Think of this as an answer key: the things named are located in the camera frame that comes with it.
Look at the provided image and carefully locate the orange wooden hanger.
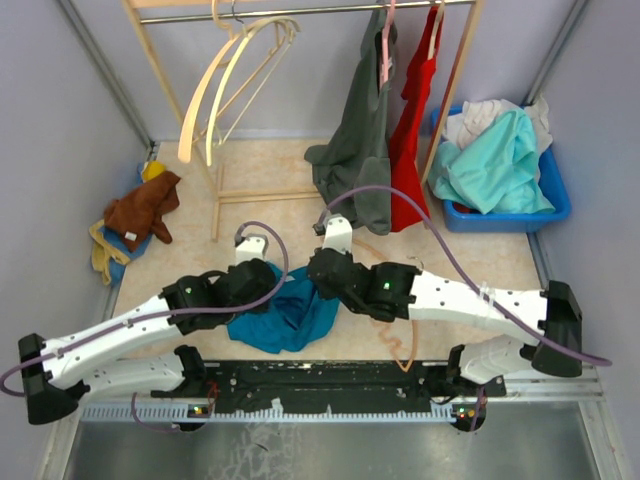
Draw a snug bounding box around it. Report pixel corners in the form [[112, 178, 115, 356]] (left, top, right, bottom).
[[353, 239, 419, 374]]

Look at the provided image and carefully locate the blue t shirt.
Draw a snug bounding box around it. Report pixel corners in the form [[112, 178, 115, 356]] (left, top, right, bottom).
[[227, 267, 340, 354]]

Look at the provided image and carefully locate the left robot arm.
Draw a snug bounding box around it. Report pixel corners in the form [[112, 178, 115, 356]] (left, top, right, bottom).
[[18, 259, 282, 425]]

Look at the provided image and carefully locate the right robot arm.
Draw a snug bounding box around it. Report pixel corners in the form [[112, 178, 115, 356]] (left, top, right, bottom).
[[307, 248, 583, 396]]

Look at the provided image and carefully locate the red t shirt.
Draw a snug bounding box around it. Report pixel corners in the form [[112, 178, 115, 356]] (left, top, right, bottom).
[[389, 6, 444, 214]]

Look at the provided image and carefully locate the grey t shirt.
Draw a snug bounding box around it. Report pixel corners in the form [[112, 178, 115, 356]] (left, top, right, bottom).
[[304, 9, 395, 204]]

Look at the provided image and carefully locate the light wooden hanger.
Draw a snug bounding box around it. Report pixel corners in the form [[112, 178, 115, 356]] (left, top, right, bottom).
[[176, 0, 294, 164]]

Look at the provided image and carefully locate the cream wooden hanger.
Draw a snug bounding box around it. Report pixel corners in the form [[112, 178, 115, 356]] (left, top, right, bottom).
[[204, 15, 301, 167]]

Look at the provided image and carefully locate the pink hanger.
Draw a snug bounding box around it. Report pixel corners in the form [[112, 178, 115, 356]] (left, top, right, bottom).
[[379, 0, 396, 88]]

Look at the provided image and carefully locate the wooden hanger under red shirt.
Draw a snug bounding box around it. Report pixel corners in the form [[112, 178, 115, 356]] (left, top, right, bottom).
[[427, 0, 446, 60]]

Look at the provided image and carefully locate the blue cloth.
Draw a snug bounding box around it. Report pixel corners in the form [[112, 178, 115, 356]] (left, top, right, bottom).
[[98, 226, 151, 285]]

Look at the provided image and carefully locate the brown cloth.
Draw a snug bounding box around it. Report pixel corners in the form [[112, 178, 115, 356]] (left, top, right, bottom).
[[103, 171, 181, 252]]

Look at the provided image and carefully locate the blue plastic bin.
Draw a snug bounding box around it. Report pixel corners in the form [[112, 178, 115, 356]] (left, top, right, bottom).
[[430, 105, 572, 234]]

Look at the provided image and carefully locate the beige towel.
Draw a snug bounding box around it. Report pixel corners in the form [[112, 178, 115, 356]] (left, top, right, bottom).
[[89, 220, 111, 286]]

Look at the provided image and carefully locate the yellow cloth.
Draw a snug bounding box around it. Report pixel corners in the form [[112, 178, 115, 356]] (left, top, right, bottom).
[[140, 160, 166, 183]]

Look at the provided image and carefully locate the turquoise cloth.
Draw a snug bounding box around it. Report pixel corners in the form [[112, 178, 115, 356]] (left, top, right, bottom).
[[428, 108, 555, 215]]

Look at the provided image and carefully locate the wooden clothes rack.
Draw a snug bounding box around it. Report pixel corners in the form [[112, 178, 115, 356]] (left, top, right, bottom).
[[122, 0, 485, 244]]

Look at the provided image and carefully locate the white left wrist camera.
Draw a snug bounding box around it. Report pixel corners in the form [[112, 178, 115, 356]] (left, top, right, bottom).
[[234, 233, 269, 265]]

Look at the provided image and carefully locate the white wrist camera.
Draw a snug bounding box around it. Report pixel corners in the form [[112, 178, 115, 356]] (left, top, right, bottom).
[[313, 214, 353, 254], [234, 233, 269, 265]]

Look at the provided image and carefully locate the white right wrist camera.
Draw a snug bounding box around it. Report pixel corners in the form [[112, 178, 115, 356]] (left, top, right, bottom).
[[313, 214, 353, 254]]

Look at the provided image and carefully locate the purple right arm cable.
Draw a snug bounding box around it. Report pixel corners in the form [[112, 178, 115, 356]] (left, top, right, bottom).
[[317, 185, 613, 434]]

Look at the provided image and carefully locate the white toothed cable duct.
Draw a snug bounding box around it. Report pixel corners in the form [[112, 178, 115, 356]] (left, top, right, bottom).
[[81, 399, 477, 424]]

